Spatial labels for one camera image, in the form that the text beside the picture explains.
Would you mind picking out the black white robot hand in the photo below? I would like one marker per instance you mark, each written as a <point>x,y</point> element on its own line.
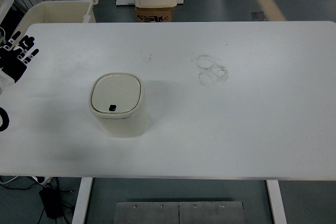
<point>10,64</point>

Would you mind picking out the cream lidded trash can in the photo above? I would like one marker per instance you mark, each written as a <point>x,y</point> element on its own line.
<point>117,100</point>

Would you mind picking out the cream plastic storage bin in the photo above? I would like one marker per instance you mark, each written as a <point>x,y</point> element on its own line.
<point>73,11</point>

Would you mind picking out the white table foot bar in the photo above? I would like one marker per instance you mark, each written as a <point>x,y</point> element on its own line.
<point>132,2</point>

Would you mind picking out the brown cardboard box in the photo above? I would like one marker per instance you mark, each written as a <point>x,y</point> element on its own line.
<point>154,15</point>

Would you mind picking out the black power adapter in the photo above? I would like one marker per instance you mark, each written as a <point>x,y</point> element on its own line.
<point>51,202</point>

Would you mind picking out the white left table leg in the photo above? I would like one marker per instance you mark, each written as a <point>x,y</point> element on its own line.
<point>82,201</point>

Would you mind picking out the white table leg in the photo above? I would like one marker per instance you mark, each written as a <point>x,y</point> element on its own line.
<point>82,201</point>
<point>275,198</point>

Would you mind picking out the grey floor outlet cover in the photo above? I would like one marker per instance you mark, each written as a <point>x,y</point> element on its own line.
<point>258,16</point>

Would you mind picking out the white right table leg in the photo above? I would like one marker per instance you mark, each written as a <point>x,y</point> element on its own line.
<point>275,198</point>

